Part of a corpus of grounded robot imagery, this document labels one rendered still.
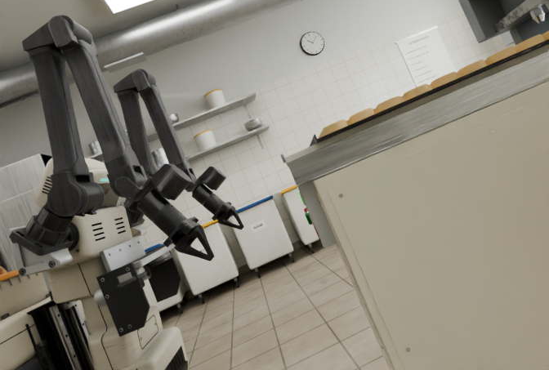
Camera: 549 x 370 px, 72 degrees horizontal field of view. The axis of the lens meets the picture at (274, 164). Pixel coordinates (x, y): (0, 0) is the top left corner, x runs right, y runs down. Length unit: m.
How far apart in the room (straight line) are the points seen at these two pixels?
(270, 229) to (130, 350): 3.10
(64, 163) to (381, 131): 0.69
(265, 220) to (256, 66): 2.06
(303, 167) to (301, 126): 4.17
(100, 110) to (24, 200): 3.43
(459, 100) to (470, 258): 0.30
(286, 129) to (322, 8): 1.73
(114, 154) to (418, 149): 0.64
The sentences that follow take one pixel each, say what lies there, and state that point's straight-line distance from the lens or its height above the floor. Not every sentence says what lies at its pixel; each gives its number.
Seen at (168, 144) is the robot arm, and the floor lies 1.12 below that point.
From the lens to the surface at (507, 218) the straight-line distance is 0.82.
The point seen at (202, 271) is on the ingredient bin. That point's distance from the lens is 4.16.
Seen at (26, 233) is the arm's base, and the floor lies 0.98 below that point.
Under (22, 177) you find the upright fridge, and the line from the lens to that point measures 4.40.
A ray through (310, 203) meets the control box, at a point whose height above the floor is 0.79.
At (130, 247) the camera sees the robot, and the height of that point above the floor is 0.86.
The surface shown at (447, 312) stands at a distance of 0.81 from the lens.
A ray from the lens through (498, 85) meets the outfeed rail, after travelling 0.84.
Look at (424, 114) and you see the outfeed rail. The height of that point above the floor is 0.87.
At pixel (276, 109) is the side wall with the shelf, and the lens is 4.90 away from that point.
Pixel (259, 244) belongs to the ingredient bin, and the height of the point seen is 0.34.
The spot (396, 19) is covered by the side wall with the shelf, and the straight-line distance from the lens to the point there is 5.75.
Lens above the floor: 0.86
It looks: 3 degrees up
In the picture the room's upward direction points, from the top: 23 degrees counter-clockwise
